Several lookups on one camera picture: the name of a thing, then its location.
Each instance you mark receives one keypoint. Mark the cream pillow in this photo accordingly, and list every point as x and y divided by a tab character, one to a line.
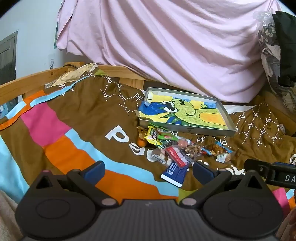
69	77

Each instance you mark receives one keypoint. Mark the pink sausage pack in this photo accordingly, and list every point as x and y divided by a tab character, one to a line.
182	143

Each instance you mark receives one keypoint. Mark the tangerine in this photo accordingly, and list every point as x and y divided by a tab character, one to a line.
141	143

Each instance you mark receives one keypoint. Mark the grey metal tray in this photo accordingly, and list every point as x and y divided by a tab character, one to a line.
185	130

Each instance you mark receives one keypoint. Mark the black garment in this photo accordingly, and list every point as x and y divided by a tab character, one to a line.
286	46

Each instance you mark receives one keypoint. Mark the yellow snack packet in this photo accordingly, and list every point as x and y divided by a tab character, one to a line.
151	135

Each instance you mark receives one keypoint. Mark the orange spicy snack packet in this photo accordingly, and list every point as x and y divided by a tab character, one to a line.
216	149

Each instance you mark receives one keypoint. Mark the beige fleece cloth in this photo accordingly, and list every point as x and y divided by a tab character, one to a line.
8	213

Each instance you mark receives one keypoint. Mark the red label clear packet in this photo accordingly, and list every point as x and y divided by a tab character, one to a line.
178	155

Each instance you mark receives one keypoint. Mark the wooden bed frame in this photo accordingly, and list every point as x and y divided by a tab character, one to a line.
34	76

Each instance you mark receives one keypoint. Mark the pink bed sheet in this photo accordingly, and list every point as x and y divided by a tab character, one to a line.
161	46

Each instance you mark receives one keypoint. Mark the clear plastic bag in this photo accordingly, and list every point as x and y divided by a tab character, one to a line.
263	17

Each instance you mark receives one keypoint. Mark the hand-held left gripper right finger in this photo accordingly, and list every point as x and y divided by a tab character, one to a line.
201	172

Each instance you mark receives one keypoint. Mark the grey window frame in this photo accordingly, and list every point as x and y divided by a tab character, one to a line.
8	60

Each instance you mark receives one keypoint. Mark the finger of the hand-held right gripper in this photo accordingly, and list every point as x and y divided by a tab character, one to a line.
254	165

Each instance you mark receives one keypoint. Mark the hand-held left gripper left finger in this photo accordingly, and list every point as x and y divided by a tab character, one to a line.
94	172

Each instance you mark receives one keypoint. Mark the brown printed blanket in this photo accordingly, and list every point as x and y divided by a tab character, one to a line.
81	115

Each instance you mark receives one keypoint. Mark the clear wall hook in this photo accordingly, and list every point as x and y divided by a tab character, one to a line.
52	63

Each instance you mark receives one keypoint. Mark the blue sachet packet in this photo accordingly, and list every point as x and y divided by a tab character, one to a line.
173	175

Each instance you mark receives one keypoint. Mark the green snack packet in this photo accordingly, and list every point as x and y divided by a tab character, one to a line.
166	136

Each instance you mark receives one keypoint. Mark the golden wrapper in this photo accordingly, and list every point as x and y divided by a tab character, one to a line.
142	132

